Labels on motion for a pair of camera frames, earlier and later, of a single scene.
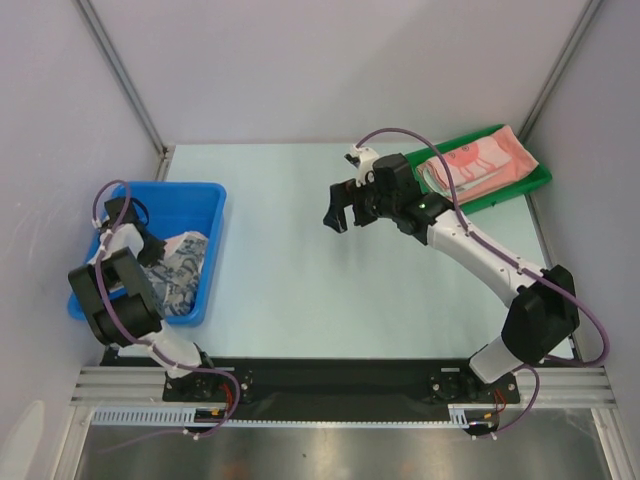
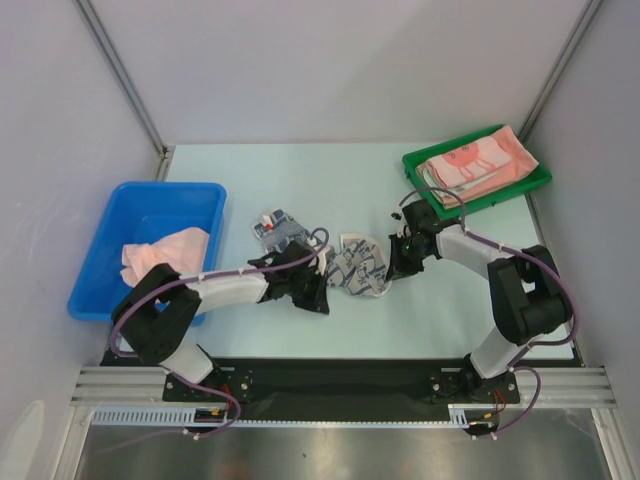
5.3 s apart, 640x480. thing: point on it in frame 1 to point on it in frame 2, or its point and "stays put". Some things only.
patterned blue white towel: x=175 y=276 to x=358 y=263
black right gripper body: x=357 y=201 to x=401 y=253
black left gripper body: x=151 y=252 to x=300 y=280
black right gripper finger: x=342 y=195 to x=397 y=267
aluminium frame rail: x=144 y=386 stays put
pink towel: x=521 y=161 stays put
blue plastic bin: x=171 y=208 stays put
